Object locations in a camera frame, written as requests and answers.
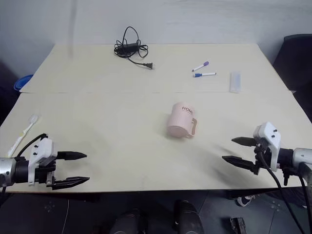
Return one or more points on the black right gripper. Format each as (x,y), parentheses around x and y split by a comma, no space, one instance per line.
(262,154)

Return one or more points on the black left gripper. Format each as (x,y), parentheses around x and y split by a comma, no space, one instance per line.
(44,171)

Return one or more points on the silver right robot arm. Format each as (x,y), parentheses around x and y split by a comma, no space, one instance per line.
(299,158)

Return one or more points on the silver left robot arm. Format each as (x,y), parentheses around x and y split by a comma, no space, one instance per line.
(6,171)

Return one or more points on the black white sneaker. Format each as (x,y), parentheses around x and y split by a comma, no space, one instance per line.
(246,200)

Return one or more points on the white yellow toothbrush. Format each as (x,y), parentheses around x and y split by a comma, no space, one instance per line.
(22,134)

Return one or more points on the pink plastic mug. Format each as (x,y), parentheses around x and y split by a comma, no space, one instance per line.
(181,120)

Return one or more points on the clear plastic toothbrush case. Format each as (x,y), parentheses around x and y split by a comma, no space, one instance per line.
(235,82)

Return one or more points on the dark rounded robot foot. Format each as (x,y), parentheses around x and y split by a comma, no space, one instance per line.
(128,221)
(187,217)

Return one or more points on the blue capped white marker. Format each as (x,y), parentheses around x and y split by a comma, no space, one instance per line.
(204,74)

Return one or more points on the purple capped white marker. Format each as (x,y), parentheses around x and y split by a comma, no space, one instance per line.
(201,65)

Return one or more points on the blue plastic basin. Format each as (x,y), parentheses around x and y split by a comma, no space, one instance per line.
(21,81)

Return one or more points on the black office chair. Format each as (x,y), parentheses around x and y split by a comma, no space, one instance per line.
(293,63)

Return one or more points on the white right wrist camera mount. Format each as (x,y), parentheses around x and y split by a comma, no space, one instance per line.
(270,136)

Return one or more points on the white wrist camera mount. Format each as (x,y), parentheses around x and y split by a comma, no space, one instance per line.
(270,136)
(40,150)

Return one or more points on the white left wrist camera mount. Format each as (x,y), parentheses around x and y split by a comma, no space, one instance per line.
(40,150)

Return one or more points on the dark metal floor bracket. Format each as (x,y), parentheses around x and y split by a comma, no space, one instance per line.
(237,224)

